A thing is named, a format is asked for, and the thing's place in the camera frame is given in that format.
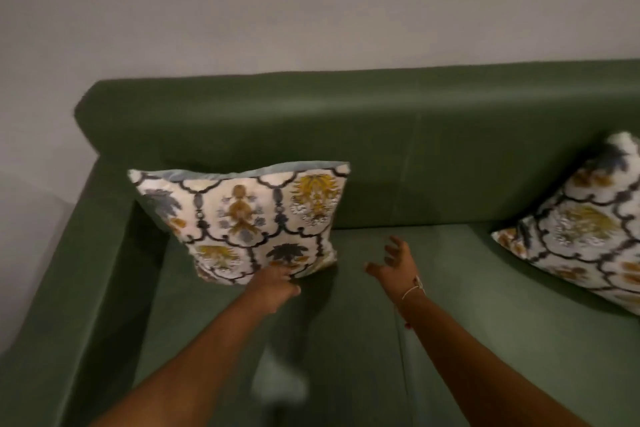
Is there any patterned throw pillow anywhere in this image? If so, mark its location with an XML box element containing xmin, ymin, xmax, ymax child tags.
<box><xmin>127</xmin><ymin>161</ymin><xmax>351</xmax><ymax>286</ymax></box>
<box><xmin>491</xmin><ymin>131</ymin><xmax>640</xmax><ymax>316</ymax></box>

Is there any person's right hand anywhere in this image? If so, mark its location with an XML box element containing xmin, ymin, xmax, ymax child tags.
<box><xmin>365</xmin><ymin>235</ymin><xmax>425</xmax><ymax>298</ymax></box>

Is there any white string bracelet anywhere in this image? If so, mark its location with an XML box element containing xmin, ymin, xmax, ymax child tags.
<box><xmin>400</xmin><ymin>277</ymin><xmax>426</xmax><ymax>302</ymax></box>

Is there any person's left forearm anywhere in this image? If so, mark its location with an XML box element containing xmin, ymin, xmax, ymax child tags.
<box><xmin>90</xmin><ymin>299</ymin><xmax>281</xmax><ymax>427</ymax></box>

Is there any person's left hand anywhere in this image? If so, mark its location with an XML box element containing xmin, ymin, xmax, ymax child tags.
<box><xmin>243</xmin><ymin>264</ymin><xmax>302</xmax><ymax>316</ymax></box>

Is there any green sofa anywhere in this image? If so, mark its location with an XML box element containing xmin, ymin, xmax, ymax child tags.
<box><xmin>0</xmin><ymin>59</ymin><xmax>640</xmax><ymax>427</ymax></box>

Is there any person's right forearm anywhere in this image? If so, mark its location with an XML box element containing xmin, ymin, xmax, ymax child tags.
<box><xmin>397</xmin><ymin>289</ymin><xmax>591</xmax><ymax>427</ymax></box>

